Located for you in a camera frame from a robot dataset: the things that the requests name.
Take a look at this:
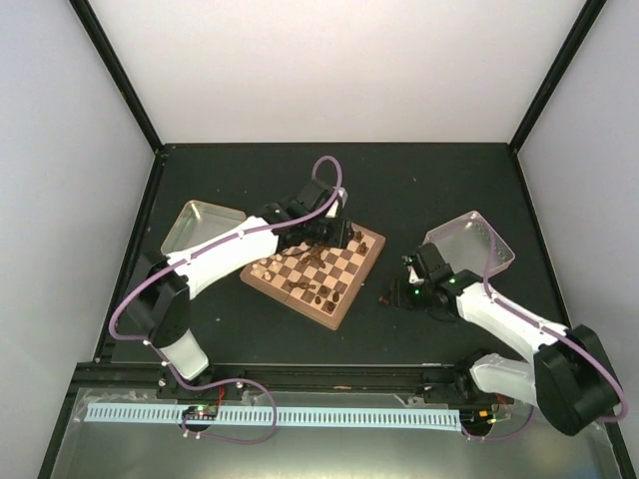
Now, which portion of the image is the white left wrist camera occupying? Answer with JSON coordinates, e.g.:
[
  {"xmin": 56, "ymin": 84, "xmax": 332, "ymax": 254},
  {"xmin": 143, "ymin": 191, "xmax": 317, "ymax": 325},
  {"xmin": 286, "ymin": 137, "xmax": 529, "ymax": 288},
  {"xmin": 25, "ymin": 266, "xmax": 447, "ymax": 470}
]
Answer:
[{"xmin": 325, "ymin": 187, "xmax": 348, "ymax": 218}]

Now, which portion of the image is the wooden chess board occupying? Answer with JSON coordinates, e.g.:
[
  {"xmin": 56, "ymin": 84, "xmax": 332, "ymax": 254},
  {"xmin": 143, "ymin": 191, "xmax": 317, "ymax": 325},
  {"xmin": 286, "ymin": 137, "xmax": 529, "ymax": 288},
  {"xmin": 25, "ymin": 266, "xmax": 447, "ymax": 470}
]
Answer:
[{"xmin": 241, "ymin": 225, "xmax": 385, "ymax": 330}]

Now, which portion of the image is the white slotted cable duct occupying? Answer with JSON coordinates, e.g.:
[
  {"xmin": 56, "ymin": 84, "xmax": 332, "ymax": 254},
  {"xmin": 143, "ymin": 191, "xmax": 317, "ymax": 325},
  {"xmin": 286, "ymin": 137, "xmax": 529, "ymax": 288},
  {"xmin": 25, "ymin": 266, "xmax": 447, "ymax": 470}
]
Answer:
[{"xmin": 84, "ymin": 403, "xmax": 461, "ymax": 432}]

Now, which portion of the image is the black frame post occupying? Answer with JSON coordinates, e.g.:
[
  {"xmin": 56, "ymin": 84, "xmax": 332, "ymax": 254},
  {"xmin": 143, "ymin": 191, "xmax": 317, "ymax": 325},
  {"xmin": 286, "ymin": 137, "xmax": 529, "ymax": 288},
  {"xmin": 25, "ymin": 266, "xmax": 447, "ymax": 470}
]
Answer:
[
  {"xmin": 69, "ymin": 0, "xmax": 163, "ymax": 153},
  {"xmin": 508, "ymin": 0, "xmax": 607, "ymax": 154}
]

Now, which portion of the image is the black frame post left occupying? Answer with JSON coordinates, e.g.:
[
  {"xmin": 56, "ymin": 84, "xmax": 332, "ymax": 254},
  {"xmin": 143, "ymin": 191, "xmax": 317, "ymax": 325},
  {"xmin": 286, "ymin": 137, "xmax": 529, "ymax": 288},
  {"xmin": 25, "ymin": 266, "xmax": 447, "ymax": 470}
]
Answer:
[{"xmin": 69, "ymin": 0, "xmax": 163, "ymax": 153}]

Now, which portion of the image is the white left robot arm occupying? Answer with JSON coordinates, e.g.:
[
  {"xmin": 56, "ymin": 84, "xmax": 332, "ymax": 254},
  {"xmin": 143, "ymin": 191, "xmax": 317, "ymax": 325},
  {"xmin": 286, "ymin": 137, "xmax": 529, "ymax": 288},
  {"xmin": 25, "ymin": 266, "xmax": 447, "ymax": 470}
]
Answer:
[{"xmin": 121, "ymin": 180, "xmax": 353, "ymax": 398}]

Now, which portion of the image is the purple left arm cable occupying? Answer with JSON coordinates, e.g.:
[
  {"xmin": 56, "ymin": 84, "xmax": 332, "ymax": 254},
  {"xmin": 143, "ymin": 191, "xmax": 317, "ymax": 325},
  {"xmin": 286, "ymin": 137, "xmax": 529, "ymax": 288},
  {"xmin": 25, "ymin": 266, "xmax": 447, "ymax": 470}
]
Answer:
[{"xmin": 108, "ymin": 155, "xmax": 346, "ymax": 345}]

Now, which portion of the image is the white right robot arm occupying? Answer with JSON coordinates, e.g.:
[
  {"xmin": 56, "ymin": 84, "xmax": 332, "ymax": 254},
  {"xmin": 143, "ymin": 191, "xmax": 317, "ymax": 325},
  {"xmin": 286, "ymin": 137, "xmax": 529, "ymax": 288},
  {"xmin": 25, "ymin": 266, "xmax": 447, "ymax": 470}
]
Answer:
[{"xmin": 390, "ymin": 242, "xmax": 628, "ymax": 436}]

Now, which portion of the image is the black frame post right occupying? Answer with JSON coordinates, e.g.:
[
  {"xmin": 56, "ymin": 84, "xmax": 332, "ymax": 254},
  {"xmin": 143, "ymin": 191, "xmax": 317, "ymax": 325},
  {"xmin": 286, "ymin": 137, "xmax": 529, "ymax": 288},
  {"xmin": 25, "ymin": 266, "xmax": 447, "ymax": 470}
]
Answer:
[{"xmin": 508, "ymin": 0, "xmax": 607, "ymax": 154}]

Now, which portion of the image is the yellow metal tin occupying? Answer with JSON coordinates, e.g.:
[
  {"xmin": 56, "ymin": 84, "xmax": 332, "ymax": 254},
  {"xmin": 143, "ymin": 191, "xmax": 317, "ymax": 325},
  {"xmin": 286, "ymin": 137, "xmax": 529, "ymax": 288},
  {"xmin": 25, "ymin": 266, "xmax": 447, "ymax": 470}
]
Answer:
[{"xmin": 161, "ymin": 200, "xmax": 247, "ymax": 254}]

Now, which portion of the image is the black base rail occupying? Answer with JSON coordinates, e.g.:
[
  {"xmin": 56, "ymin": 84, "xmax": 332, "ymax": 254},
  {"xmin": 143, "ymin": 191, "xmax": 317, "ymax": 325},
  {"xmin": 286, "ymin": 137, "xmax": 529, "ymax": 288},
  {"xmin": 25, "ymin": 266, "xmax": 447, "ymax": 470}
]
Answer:
[{"xmin": 70, "ymin": 362, "xmax": 496, "ymax": 405}]

